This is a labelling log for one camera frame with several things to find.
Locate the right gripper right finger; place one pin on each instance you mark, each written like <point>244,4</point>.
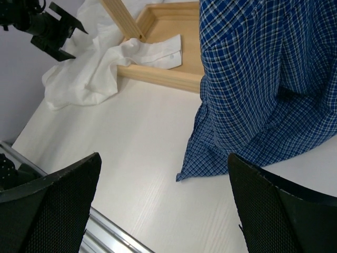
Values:
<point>278,215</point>

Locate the blue checked shirt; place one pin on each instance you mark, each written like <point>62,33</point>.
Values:
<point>268,92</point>

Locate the aluminium mounting rail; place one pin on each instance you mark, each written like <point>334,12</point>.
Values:
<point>101,235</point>

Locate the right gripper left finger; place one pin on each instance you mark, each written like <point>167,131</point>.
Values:
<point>50,213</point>

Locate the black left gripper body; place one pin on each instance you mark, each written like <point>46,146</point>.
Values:
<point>29,17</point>

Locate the wooden clothes rack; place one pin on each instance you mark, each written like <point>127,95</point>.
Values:
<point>155,24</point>

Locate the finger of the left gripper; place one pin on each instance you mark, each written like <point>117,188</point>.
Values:
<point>53,47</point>
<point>67,22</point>

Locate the white shirt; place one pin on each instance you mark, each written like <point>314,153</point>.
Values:
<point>91,78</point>

